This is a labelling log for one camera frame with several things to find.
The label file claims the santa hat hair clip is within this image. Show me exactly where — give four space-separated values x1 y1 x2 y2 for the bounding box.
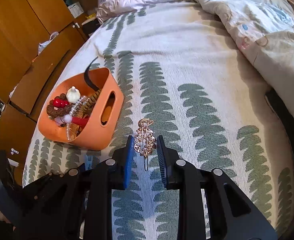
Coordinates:
61 114 89 128

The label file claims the brown fuzzy scrunchie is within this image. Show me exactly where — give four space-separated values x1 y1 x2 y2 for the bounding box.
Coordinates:
46 93 73 119

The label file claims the leaf pattern bedspread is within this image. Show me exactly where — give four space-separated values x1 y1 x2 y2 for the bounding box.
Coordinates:
23 1 294 235

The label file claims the wooden wardrobe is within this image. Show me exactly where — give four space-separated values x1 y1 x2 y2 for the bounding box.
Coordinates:
0 0 88 185

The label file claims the open wooden drawer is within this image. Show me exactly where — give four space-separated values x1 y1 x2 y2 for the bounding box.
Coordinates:
10 24 85 121

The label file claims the floral duvet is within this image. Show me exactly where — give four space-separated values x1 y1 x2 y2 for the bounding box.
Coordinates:
195 0 294 117

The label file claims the orange plastic basket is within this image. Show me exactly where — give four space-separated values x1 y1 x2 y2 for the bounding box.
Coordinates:
37 67 124 151

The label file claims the white plastic bag in drawer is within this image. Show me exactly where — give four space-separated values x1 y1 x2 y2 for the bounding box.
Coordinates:
37 31 59 55

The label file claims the bedside nightstand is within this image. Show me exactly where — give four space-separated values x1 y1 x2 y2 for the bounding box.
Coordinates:
81 17 101 37

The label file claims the blue hair clip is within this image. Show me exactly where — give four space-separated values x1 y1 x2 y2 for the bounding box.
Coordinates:
85 155 100 171

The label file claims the red hair clip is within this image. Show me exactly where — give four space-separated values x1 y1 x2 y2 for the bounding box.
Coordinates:
53 98 69 108

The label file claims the brown spiral hair tie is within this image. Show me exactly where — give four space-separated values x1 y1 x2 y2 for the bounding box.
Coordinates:
83 89 102 113

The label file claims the black headband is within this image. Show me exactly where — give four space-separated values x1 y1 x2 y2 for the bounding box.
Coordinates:
83 56 102 92

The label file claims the gold chain hair clip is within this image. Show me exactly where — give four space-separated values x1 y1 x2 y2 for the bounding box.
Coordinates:
133 118 156 171

